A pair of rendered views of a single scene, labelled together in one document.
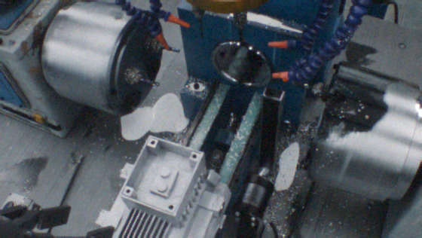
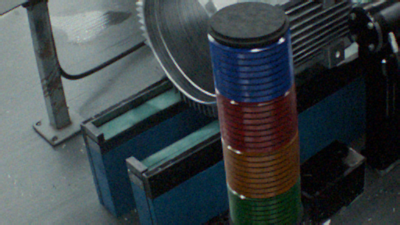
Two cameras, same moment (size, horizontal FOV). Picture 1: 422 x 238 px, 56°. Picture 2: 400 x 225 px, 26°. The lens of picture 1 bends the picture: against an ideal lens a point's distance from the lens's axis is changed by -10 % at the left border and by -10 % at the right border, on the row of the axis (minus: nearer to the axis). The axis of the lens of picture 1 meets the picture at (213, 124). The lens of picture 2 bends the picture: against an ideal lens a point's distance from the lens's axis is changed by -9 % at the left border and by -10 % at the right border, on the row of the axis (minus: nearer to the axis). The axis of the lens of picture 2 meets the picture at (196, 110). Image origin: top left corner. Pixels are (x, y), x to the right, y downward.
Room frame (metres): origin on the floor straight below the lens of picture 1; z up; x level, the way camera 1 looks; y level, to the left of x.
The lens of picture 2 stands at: (-0.59, -0.29, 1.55)
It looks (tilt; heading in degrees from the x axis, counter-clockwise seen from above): 35 degrees down; 29
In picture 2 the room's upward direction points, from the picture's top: 8 degrees counter-clockwise
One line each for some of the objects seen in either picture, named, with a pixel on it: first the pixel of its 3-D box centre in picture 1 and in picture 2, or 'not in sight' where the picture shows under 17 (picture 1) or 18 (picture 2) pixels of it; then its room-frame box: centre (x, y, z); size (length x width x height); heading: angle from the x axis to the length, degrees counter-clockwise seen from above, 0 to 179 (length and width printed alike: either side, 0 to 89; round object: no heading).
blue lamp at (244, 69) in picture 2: not in sight; (252, 54); (-0.07, -0.05, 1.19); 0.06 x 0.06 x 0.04
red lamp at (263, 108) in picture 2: not in sight; (258, 105); (-0.07, -0.05, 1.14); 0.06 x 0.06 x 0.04
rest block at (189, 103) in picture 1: (198, 99); not in sight; (0.67, 0.03, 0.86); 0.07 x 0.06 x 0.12; 62
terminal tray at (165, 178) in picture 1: (164, 183); not in sight; (0.32, 0.09, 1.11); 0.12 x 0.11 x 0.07; 153
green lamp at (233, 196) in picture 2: not in sight; (265, 195); (-0.07, -0.05, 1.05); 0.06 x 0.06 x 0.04
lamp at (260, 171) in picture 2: not in sight; (262, 153); (-0.07, -0.05, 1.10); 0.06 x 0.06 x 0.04
